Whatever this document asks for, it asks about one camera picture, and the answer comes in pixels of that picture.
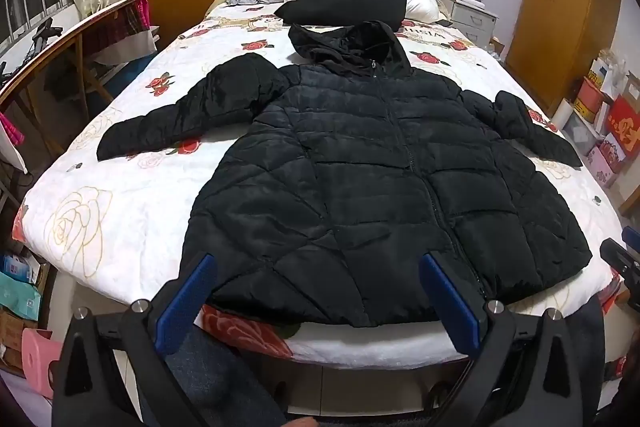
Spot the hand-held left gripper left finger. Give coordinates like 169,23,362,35
52,252,218,427

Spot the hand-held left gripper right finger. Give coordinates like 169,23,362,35
419,253,596,427

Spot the black hooded puffer jacket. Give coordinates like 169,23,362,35
96,21,593,328

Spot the person's right leg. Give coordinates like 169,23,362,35
570,297,608,388

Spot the person's leg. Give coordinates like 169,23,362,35
135,332,291,427
570,297,608,388

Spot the person's left leg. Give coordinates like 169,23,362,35
135,332,291,427

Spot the bed with rose-print sheet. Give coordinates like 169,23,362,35
12,0,623,370

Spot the pile of gift boxes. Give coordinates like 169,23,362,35
557,49,640,212

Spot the white paper roll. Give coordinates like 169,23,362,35
555,99,573,132

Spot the pink plastic stool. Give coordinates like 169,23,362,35
21,328,63,400

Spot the teal cardboard box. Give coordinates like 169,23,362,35
0,272,43,323

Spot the wooden wardrobe with hanging bag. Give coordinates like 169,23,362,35
505,0,623,118

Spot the wooden framed glass table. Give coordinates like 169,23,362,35
0,0,158,178

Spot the grey nightstand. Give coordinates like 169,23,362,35
435,0,499,42

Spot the pink plaid cloth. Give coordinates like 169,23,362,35
115,0,158,58

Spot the black metal stand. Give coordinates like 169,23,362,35
30,19,66,52

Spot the black pillow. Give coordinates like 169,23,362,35
275,0,408,32

